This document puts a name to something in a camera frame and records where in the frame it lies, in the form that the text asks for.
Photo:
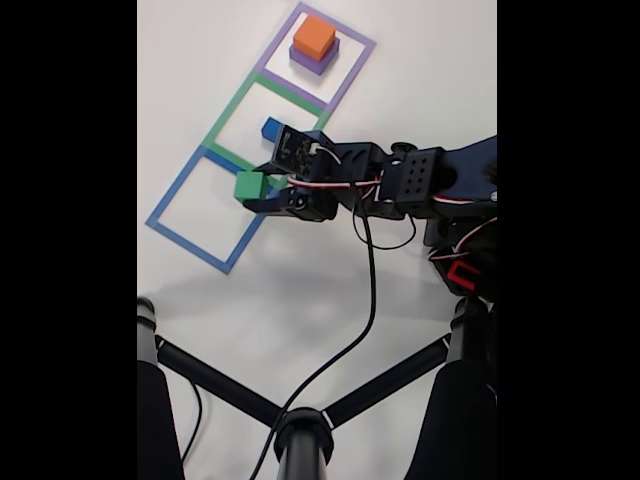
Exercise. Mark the green cube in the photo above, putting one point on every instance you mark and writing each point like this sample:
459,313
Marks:
250,186

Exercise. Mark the small blue cube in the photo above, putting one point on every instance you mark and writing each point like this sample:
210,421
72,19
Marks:
270,129

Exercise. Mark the large purple cube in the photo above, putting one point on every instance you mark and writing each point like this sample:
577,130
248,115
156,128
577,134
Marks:
312,65

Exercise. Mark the orange cube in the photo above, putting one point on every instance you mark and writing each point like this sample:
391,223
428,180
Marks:
314,35

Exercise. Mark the black tripod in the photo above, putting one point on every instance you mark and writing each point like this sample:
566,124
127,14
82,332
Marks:
302,440

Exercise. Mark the black camera box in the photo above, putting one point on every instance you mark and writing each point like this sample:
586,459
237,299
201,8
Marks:
297,152

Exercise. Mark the green square frame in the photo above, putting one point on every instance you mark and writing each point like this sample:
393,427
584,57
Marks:
232,107

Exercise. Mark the purple square frame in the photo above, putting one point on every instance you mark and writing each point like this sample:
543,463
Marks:
292,85

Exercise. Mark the blue square frame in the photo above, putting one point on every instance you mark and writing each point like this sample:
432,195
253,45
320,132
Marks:
185,240

